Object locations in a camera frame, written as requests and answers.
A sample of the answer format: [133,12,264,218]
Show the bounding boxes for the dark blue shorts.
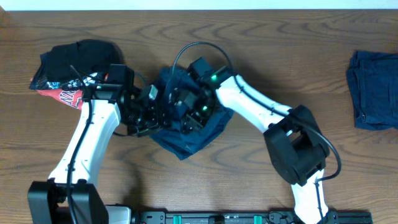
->
[150,68,234,160]

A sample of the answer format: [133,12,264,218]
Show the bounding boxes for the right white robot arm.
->
[169,67,331,223]

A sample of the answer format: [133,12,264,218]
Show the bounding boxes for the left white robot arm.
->
[27,83,164,223]

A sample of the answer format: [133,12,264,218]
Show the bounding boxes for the red printed shirt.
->
[37,89,83,110]

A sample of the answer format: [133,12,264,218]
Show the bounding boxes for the folded black garment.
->
[29,39,123,90]

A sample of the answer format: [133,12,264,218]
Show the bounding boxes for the folded navy garment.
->
[346,51,397,131]

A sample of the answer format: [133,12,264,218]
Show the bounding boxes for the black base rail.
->
[136,211,373,224]

